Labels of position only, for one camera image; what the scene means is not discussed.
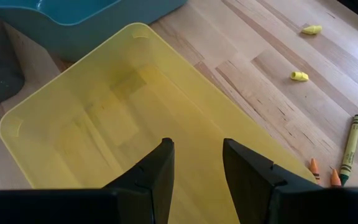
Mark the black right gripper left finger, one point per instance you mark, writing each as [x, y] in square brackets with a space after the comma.
[120, 205]

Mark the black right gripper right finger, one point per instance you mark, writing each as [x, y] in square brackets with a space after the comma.
[291, 205]

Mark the orange crayon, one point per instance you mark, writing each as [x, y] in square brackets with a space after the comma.
[336, 180]
[314, 171]

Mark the yellow translucent plastic bin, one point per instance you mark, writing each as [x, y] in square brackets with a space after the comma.
[104, 124]

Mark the yellow-green crayon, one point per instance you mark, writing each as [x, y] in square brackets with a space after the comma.
[351, 149]

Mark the teal plastic bin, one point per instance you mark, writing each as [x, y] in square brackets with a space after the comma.
[89, 34]

